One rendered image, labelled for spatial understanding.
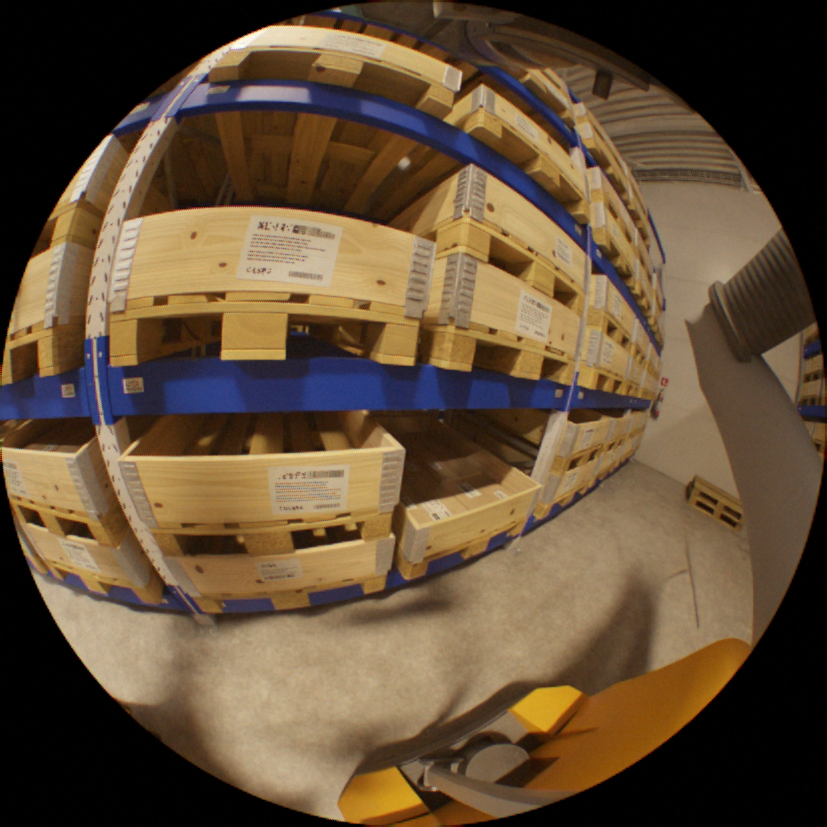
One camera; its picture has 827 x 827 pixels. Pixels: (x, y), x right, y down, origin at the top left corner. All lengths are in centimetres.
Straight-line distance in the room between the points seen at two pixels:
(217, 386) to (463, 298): 67
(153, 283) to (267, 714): 141
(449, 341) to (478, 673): 137
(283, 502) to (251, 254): 58
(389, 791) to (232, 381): 114
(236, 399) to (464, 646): 136
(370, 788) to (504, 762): 34
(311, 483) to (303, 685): 94
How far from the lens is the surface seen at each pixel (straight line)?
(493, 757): 87
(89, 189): 100
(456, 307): 71
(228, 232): 62
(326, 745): 126
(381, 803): 93
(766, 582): 15
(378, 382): 67
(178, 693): 148
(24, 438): 171
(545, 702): 106
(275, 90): 100
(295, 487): 66
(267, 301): 58
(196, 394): 68
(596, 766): 73
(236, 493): 68
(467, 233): 78
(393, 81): 111
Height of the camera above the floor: 125
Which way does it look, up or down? 17 degrees down
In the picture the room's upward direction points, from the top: 8 degrees clockwise
